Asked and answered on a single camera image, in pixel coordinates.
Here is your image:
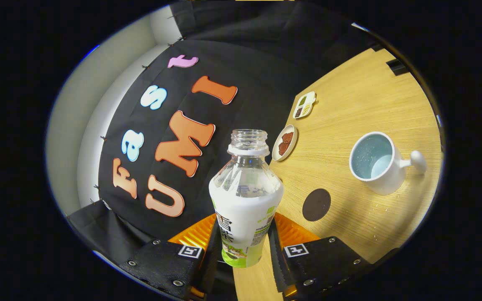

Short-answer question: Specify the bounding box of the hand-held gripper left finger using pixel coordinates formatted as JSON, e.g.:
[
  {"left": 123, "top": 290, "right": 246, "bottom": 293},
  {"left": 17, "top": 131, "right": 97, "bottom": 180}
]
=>
[{"left": 122, "top": 213, "right": 225, "bottom": 299}]

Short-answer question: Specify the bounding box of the wooden table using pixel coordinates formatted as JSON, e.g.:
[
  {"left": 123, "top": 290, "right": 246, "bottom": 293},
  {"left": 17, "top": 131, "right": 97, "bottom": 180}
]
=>
[{"left": 233, "top": 47, "right": 442, "bottom": 301}]

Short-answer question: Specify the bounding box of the clear juice bottle white-green label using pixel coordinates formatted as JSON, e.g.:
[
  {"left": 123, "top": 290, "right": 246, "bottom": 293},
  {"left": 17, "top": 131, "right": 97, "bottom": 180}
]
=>
[{"left": 209, "top": 129, "right": 285, "bottom": 268}]

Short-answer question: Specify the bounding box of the white divided dish with beans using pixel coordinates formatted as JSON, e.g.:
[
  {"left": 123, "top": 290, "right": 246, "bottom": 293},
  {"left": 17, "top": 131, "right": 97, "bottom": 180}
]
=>
[{"left": 292, "top": 91, "right": 317, "bottom": 120}]

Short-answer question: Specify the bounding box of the dark brown round coaster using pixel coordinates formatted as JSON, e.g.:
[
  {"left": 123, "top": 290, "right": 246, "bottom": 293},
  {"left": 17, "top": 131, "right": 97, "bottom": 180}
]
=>
[{"left": 302, "top": 188, "right": 331, "bottom": 222}]

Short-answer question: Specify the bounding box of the white cup with handle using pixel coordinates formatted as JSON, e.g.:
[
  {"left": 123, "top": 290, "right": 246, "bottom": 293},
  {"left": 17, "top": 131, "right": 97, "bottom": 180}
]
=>
[{"left": 349, "top": 131, "right": 427, "bottom": 196}]

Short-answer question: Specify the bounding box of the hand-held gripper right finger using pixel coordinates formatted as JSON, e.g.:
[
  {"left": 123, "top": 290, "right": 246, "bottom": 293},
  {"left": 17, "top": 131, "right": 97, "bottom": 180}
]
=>
[{"left": 268, "top": 212, "right": 371, "bottom": 299}]

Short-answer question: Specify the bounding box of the round white plate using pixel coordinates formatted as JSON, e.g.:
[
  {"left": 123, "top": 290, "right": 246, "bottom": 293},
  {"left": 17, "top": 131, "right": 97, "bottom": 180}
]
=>
[{"left": 272, "top": 124, "right": 298, "bottom": 162}]

